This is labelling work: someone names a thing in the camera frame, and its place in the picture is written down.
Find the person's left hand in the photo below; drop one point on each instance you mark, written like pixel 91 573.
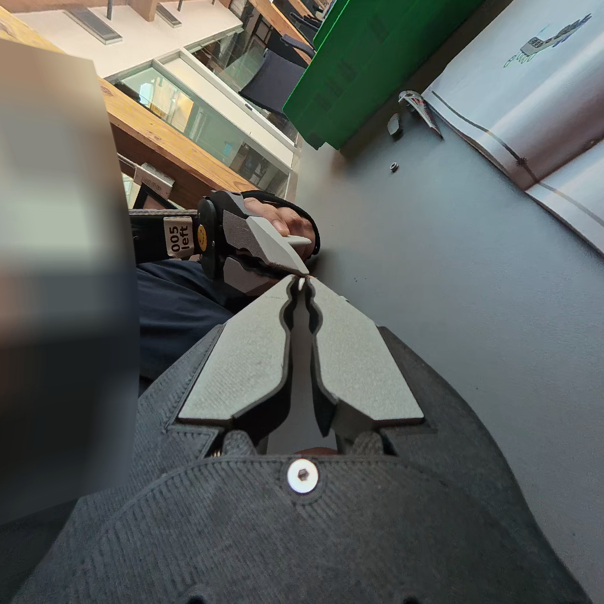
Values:
pixel 283 219

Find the long grey lego panel piece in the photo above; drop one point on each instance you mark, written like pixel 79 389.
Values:
pixel 422 111

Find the black office chair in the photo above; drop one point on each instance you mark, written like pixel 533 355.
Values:
pixel 292 45

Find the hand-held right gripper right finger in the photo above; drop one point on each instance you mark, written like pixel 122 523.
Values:
pixel 363 373

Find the wooden beam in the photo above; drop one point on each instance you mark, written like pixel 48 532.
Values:
pixel 155 137

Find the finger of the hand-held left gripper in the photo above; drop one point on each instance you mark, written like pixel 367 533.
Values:
pixel 264 240
pixel 245 276

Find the green plastic bin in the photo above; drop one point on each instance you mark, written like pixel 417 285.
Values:
pixel 368 71

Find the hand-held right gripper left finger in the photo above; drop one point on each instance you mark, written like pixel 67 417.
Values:
pixel 236 368

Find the small curved grey lego piece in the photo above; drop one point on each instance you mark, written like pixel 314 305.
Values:
pixel 395 124

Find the open lego instruction booklet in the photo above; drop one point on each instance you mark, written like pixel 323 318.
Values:
pixel 528 104

